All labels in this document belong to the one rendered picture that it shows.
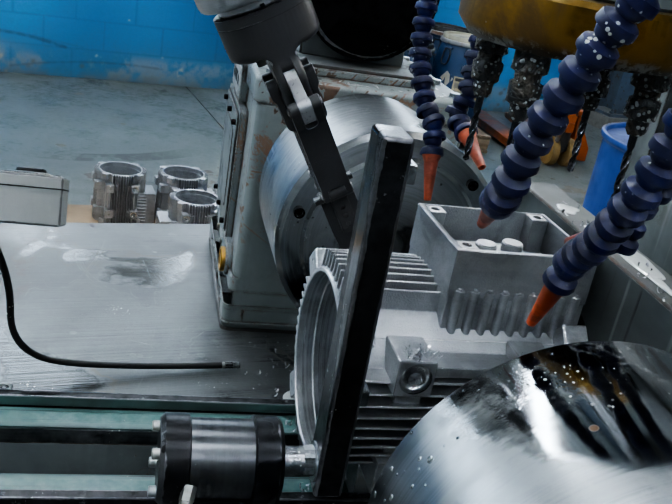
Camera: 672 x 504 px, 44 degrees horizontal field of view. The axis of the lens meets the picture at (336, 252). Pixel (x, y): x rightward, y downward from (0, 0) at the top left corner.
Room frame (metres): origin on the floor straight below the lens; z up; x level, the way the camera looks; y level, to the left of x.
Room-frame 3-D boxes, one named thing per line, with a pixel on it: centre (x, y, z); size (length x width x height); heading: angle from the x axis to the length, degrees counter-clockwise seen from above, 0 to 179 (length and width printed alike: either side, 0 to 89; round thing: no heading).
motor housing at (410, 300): (0.63, -0.09, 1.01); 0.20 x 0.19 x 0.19; 106
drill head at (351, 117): (0.98, -0.02, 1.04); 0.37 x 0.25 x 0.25; 15
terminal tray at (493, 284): (0.64, -0.13, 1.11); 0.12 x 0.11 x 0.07; 106
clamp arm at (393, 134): (0.47, -0.02, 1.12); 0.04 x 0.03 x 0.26; 105
